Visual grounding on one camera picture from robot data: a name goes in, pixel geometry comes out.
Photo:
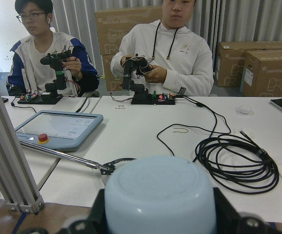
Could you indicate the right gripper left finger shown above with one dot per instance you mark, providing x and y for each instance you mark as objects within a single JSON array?
[{"x": 57, "y": 218}]

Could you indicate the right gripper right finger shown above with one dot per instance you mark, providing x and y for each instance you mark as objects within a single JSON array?
[{"x": 229, "y": 221}]

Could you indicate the light blue cup front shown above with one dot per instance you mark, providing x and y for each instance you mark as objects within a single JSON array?
[{"x": 160, "y": 195}]

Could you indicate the metal reacher grabber tool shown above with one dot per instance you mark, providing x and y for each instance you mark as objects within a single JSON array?
[{"x": 105, "y": 169}]

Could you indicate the blue teach pendant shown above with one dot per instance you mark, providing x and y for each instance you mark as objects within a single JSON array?
[{"x": 58, "y": 130}]

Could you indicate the rubber band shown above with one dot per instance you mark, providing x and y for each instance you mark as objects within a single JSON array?
[{"x": 181, "y": 130}]

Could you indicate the cardboard box right front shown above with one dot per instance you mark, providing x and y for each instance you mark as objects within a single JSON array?
[{"x": 262, "y": 76}]

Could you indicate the person in white hoodie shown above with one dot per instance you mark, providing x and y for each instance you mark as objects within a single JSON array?
[{"x": 181, "y": 60}]

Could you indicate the person in blue jacket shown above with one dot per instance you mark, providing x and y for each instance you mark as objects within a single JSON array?
[{"x": 28, "y": 74}]

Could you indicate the cardboard box right back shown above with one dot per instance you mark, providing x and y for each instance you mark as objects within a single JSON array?
[{"x": 231, "y": 57}]

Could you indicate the cardboard box behind person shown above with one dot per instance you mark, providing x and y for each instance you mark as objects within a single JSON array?
[{"x": 112, "y": 25}]

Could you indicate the aluminium frame post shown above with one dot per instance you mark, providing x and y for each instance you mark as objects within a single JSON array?
[{"x": 17, "y": 184}]

